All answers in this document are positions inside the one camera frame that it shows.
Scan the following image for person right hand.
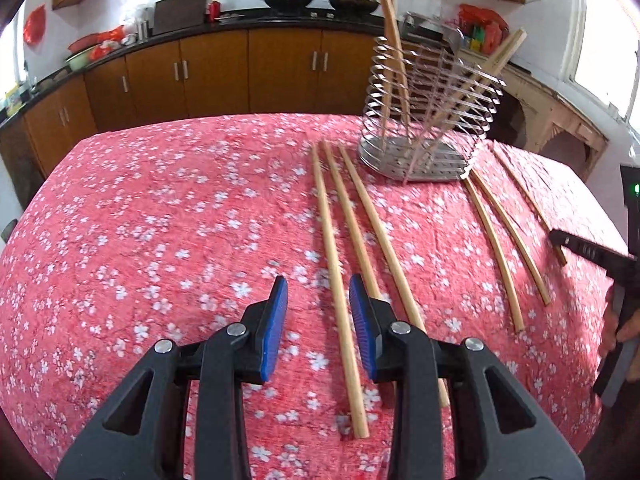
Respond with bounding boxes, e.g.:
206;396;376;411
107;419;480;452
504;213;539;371
598;286;640;359

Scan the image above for red floral tablecloth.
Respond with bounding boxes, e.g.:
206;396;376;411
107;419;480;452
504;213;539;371
1;115;626;479

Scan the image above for cream wooden side table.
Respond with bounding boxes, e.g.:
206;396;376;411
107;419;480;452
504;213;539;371
488;63;608;181

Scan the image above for lower wooden cabinets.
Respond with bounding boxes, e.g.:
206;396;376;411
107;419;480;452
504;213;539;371
1;27;374;207

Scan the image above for right window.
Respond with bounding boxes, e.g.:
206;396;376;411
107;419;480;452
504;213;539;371
573;0;639;130

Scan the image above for red oil bottles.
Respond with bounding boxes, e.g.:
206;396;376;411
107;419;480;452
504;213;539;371
480;22;503;55

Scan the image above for green bowl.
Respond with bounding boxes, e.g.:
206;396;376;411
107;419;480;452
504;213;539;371
65;46;96;72

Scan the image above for red bag on side table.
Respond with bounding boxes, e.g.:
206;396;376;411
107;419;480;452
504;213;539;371
458;3;509;36

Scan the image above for lidded wok right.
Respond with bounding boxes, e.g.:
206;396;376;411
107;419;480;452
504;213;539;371
329;0;380;16

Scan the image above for red basin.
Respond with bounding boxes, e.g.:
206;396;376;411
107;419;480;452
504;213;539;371
68;32;101;55

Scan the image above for dark cutting board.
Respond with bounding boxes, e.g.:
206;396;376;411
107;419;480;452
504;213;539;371
152;0;208;36

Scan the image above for red bottle on counter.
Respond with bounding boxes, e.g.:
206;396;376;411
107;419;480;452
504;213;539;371
207;0;221;23

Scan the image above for wire utensil holder basket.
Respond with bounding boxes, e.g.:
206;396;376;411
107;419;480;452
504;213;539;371
358;12;490;183

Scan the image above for red plastic bag wall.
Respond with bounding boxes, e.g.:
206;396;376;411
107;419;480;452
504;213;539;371
23;4;47;48

